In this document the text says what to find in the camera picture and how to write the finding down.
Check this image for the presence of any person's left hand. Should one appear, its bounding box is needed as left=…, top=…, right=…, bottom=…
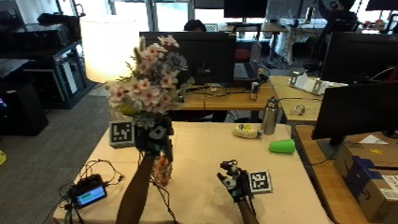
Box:
left=133, top=115, right=175, bottom=157

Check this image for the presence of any person's right hand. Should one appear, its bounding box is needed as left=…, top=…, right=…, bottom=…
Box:
left=217, top=160, right=254, bottom=203

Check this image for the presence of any pink and white flower bouquet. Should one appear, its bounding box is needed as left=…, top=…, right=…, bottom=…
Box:
left=104, top=35, right=197, bottom=129

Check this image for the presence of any white marker cube on right glove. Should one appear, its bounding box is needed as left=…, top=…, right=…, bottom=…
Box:
left=248, top=169, right=274, bottom=195

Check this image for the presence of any white marker cube on glove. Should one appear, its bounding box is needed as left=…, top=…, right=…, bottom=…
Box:
left=248, top=169, right=274, bottom=195
left=108, top=120, right=137, bottom=149

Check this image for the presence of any white and yellow tape roll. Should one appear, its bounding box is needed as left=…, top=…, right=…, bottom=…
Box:
left=232, top=123, right=264, bottom=140

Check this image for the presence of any green plastic cup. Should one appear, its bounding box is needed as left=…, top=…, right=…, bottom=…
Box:
left=268, top=138, right=297, bottom=155

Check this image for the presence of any glass vase with orange filling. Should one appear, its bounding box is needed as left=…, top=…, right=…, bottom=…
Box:
left=151, top=154, right=175, bottom=188

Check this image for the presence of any steel water bottle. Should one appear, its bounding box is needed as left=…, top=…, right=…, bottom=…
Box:
left=261, top=96, right=281, bottom=136

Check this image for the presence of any wooden desk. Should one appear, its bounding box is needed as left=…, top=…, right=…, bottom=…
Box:
left=173, top=79, right=278, bottom=112

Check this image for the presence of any crumpled clear wrapper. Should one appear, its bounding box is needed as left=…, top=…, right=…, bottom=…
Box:
left=290, top=104, right=310, bottom=116

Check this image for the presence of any white marker cube on left glove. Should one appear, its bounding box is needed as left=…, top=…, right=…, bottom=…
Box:
left=108, top=120, right=137, bottom=149

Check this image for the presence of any small device with lit screen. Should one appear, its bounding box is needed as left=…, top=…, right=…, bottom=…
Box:
left=67, top=174, right=109, bottom=210

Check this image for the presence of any white holder stand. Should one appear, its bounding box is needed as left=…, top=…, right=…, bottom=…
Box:
left=288, top=70, right=349, bottom=96

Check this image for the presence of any cardboard box with blue tape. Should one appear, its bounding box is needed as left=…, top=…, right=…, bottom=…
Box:
left=333, top=142, right=398, bottom=224

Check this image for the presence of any black monitor on stand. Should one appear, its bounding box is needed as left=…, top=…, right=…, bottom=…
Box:
left=312, top=81, right=398, bottom=160

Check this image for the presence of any black monitor back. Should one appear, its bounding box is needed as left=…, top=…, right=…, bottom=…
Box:
left=139, top=31, right=237, bottom=87

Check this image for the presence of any large black monitor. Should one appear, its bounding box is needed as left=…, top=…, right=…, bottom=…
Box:
left=320, top=31, right=398, bottom=86

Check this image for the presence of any white cylindrical pillar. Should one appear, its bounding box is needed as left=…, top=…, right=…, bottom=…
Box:
left=79, top=15, right=143, bottom=84

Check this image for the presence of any black box on floor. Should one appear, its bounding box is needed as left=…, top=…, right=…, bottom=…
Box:
left=0, top=81, right=49, bottom=136

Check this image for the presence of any black equipment rack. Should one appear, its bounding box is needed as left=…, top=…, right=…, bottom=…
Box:
left=0, top=23, right=96, bottom=110

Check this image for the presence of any black cable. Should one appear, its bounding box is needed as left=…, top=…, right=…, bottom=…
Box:
left=79, top=159, right=125, bottom=188

